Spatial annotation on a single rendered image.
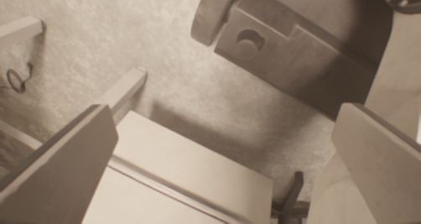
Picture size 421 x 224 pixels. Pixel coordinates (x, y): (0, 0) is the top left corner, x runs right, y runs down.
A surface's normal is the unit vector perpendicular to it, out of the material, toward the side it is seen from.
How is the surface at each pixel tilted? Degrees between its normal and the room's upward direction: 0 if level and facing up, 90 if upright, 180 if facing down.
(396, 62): 90
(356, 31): 0
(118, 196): 90
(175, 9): 0
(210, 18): 2
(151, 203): 90
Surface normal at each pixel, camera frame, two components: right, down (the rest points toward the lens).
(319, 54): -0.28, 0.62
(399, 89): -0.87, -0.48
